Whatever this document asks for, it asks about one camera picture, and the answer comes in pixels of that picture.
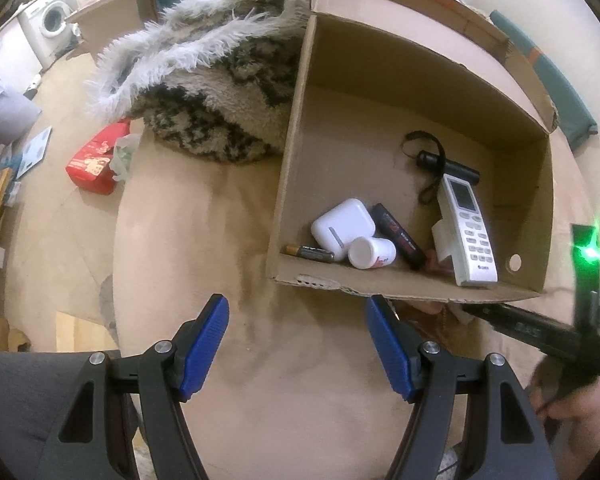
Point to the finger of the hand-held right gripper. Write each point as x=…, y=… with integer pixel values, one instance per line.
x=520, y=325

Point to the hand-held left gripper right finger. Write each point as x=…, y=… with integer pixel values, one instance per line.
x=387, y=350

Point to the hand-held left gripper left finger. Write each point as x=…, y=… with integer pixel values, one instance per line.
x=205, y=345

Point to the white pill bottle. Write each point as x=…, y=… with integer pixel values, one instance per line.
x=367, y=252

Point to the small pink block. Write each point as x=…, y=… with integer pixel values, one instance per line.
x=432, y=260

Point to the white remote control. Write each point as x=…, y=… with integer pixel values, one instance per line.
x=467, y=230

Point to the black slim device red label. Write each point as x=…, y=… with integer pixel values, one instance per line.
x=397, y=235

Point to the black and gold battery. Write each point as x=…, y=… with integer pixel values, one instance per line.
x=307, y=253

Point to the white earbuds case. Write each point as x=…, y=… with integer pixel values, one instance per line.
x=342, y=222

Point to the brown cardboard box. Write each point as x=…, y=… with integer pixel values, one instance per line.
x=340, y=110

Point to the person's right hand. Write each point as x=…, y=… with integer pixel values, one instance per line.
x=575, y=407

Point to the white paper card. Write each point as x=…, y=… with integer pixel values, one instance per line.
x=442, y=240

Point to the flat cardboard piece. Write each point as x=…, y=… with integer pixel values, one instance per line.
x=82, y=332

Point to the tan slipper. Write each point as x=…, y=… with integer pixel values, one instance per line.
x=7, y=335

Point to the white plastic bag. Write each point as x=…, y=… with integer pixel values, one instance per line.
x=125, y=157

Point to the red printed packet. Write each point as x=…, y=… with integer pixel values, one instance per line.
x=92, y=162

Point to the black-cream patterned shag rug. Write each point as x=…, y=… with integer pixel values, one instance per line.
x=215, y=115

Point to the pale blue bathroom scale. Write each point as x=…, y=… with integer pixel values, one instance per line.
x=34, y=152

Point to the grey bag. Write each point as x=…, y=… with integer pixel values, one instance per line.
x=5, y=115

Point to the grey-white fur throw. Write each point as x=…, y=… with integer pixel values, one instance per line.
x=180, y=25

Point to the wooden cabinet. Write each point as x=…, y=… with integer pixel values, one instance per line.
x=105, y=10

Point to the white washing machine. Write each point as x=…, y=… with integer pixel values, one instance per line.
x=50, y=20

